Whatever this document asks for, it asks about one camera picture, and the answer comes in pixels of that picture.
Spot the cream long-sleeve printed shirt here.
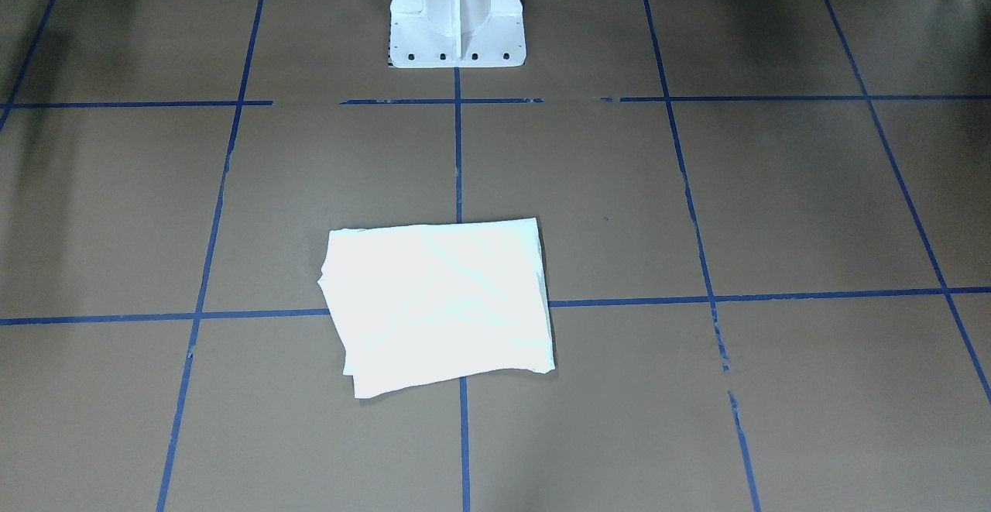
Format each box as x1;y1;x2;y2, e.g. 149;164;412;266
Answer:
317;218;557;400

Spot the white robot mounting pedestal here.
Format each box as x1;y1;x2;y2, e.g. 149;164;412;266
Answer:
387;0;527;70

